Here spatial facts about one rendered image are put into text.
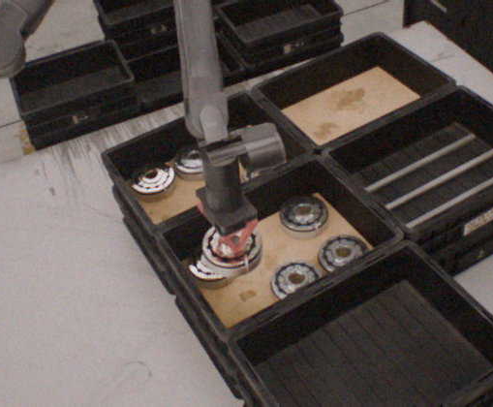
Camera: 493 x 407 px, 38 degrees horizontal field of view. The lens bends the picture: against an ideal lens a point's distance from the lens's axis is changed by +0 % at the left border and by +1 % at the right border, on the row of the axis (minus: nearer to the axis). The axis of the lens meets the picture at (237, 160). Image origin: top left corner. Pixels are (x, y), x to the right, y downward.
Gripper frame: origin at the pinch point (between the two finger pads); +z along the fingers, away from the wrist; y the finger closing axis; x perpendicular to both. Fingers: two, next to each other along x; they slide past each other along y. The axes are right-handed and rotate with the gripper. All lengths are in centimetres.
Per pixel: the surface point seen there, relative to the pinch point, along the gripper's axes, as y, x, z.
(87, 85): 144, -11, 59
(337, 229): 8.6, -28.0, 22.1
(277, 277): 2.4, -9.7, 19.6
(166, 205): 36.2, -0.2, 23.4
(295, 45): 116, -83, 54
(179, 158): 46, -9, 20
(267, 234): 15.5, -14.9, 22.6
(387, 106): 36, -62, 22
